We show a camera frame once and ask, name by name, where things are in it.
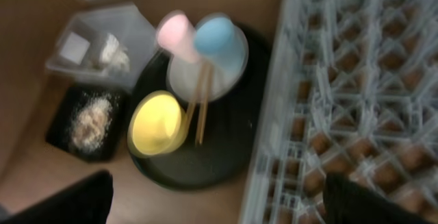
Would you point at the blue plastic cup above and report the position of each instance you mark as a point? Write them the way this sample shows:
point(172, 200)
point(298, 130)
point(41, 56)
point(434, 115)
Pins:
point(218, 40)

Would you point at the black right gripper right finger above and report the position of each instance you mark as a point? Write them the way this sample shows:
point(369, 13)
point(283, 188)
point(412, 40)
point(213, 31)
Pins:
point(347, 202)

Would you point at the grey round plate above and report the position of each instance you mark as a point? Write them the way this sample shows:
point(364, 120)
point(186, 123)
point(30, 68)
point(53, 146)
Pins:
point(182, 77)

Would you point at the clear plastic bin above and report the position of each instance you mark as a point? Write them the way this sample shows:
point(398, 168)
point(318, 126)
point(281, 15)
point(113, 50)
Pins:
point(77, 50)

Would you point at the pink plastic cup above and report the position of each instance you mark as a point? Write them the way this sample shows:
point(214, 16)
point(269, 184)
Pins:
point(175, 34)

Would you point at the wooden chopstick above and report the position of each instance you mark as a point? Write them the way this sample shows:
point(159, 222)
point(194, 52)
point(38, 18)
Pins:
point(194, 99)
point(204, 105)

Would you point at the white tissue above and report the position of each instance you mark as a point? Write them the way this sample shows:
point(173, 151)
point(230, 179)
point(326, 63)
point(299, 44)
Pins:
point(113, 56)

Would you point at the black rectangular tray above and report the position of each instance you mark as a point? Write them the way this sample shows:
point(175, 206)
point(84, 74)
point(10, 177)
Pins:
point(75, 99)

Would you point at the food scraps with rice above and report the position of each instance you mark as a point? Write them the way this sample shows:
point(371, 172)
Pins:
point(90, 125)

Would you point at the grey dishwasher rack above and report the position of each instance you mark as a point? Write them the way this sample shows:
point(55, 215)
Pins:
point(352, 88)

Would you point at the yellow bowl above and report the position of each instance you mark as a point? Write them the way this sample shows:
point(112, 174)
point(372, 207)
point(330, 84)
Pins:
point(158, 126)

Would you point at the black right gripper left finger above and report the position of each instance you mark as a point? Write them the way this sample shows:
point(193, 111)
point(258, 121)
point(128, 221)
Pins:
point(87, 201)

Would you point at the black round tray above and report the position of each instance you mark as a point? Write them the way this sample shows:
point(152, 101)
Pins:
point(229, 135)

